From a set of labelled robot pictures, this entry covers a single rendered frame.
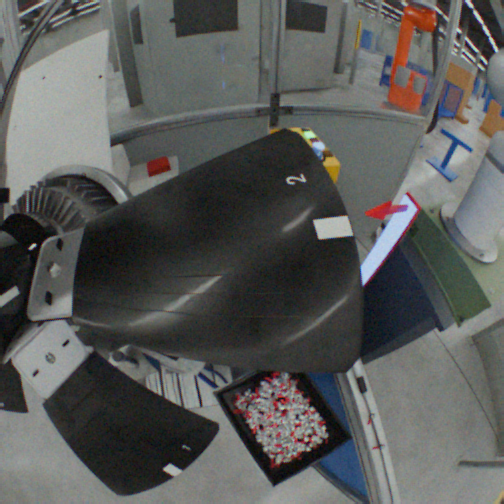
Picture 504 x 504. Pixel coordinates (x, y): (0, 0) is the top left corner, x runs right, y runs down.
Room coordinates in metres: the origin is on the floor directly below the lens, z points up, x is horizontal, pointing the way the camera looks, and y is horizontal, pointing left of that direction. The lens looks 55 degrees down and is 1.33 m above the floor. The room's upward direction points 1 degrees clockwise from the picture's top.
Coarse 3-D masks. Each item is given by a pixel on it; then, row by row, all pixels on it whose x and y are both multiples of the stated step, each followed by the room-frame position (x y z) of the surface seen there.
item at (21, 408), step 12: (0, 372) -0.05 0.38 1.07; (12, 372) -0.04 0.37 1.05; (0, 384) -0.08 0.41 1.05; (12, 384) -0.07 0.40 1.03; (0, 396) -0.11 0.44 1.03; (12, 396) -0.10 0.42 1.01; (24, 396) -0.09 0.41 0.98; (0, 408) -0.14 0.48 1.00; (12, 408) -0.13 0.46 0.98; (24, 408) -0.12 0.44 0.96
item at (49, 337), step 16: (64, 320) 0.05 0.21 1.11; (32, 336) 0.02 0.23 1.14; (48, 336) 0.03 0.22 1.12; (64, 336) 0.04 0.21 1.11; (16, 352) -0.01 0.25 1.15; (32, 352) 0.00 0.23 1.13; (64, 352) 0.02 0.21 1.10; (80, 352) 0.02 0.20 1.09; (16, 368) -0.02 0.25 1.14; (32, 368) -0.01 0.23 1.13; (48, 368) -0.01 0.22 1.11; (64, 368) 0.00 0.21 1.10; (32, 384) -0.03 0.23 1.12; (48, 384) -0.03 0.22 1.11
